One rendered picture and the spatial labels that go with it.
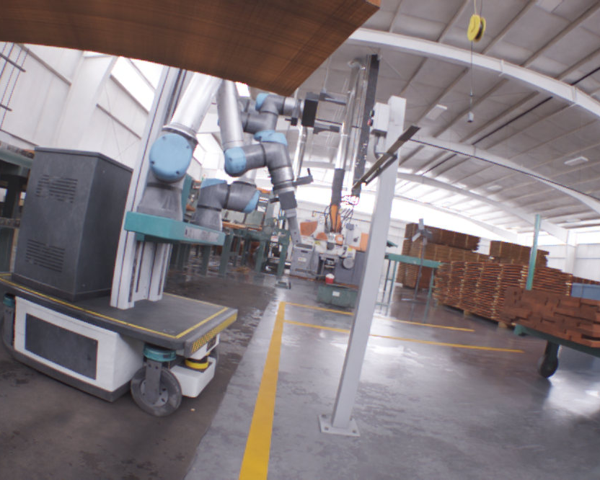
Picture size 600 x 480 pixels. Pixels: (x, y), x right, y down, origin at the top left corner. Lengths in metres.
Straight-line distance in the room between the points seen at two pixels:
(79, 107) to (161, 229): 10.09
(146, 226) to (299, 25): 0.82
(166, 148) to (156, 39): 0.52
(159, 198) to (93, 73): 10.33
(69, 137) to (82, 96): 1.23
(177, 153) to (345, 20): 0.69
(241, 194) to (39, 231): 0.86
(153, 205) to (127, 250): 0.27
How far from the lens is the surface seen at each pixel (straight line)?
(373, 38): 10.40
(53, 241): 1.37
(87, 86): 11.21
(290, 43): 0.44
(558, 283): 6.47
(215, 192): 1.58
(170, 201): 1.11
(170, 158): 0.98
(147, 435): 1.18
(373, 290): 1.30
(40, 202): 1.44
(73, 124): 10.94
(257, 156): 1.05
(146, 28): 0.49
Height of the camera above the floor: 0.64
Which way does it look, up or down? 2 degrees up
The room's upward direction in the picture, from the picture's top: 10 degrees clockwise
